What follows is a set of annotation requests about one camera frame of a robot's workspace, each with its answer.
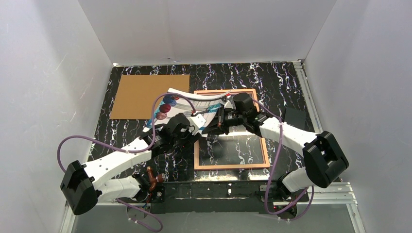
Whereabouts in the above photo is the aluminium right side rail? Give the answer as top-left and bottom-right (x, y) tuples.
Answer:
(293, 61), (323, 133)

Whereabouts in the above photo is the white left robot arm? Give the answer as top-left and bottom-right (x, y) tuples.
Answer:
(60, 113), (206, 215)

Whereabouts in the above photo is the printed photo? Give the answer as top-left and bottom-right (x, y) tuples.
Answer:
(143, 88), (232, 137)

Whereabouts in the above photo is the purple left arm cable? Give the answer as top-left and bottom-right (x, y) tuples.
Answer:
(57, 92), (198, 233)

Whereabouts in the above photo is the brown backing board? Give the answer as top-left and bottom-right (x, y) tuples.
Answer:
(110, 74), (190, 120)

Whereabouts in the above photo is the aluminium rail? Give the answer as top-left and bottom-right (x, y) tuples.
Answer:
(61, 181), (365, 233)
(293, 61), (323, 133)

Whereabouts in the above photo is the aluminium front rail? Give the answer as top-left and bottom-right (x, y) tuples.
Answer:
(61, 181), (365, 233)

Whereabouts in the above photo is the copper pipe fitting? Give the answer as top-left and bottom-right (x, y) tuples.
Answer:
(146, 166), (166, 192)

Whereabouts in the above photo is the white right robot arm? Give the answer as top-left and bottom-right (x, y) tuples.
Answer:
(202, 107), (349, 195)

